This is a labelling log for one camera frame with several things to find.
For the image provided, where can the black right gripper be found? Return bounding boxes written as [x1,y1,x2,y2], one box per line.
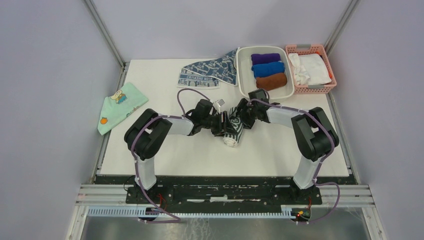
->
[228,98,258,130]

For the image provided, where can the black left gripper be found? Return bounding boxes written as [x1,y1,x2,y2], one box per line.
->
[201,111,238,138]

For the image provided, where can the blue patterned towel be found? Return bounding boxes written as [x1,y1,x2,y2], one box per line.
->
[176,49,238,90]

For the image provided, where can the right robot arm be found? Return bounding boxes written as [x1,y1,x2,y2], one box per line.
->
[235,89,340,204]

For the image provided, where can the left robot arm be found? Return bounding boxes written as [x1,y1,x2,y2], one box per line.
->
[124,99,238,204]

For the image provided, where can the brown rolled towel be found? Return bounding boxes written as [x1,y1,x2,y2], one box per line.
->
[255,72,288,91]

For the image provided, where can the blue rolled towel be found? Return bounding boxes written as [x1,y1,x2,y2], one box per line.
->
[251,61,286,78]

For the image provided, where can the purple rolled towel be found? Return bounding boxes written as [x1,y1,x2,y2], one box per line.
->
[250,53,281,66]

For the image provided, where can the white cloth in basket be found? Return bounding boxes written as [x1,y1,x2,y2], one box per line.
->
[288,53,332,86]

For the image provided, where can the mint green cartoon towel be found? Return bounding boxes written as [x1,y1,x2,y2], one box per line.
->
[97,82,149,136]

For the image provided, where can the pink plastic basket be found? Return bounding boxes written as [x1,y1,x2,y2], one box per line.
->
[285,44,337,94]

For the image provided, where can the orange item in basket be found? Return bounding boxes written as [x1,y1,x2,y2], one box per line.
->
[314,50,333,80]

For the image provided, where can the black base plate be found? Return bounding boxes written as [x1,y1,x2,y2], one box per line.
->
[93,174,323,215]

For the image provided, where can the white slotted cable duct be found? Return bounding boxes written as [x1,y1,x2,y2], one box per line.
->
[87,206,295,220]

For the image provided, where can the aluminium frame rail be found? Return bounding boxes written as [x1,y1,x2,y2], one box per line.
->
[65,0,129,240]

